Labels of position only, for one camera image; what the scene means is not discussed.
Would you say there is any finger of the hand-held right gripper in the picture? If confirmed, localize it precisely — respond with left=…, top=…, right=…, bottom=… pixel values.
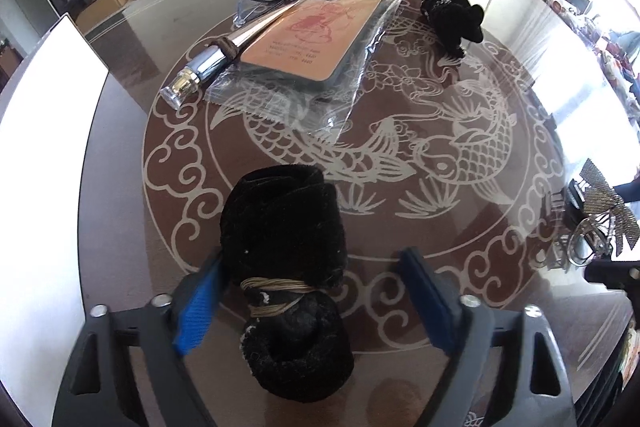
left=584, top=257, right=640, bottom=293
left=614, top=179, right=640, bottom=204

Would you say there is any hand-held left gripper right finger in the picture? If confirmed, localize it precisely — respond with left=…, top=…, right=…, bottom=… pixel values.
left=397, top=247, right=581, bottom=427

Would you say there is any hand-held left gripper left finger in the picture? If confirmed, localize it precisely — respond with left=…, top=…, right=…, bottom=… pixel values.
left=50, top=249, right=226, bottom=427

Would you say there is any silver mesh bow hair clip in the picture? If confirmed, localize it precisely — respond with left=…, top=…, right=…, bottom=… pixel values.
left=552, top=158, right=640, bottom=269

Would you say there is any black velvet roll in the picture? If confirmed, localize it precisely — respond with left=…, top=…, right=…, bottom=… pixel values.
left=219, top=164, right=356, bottom=394

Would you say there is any chrome tapered tube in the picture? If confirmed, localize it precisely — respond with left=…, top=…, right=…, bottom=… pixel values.
left=161, top=0, right=301, bottom=110

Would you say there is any brown patterned glass desktop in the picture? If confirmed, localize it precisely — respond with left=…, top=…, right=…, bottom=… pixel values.
left=70, top=0, right=640, bottom=427

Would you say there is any black fuzzy cloth bundle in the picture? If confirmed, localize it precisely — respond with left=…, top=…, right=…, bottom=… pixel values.
left=421, top=0, right=485, bottom=60

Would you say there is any cardboard box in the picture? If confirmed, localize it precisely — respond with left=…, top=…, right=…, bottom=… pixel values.
left=75, top=0, right=134, bottom=26

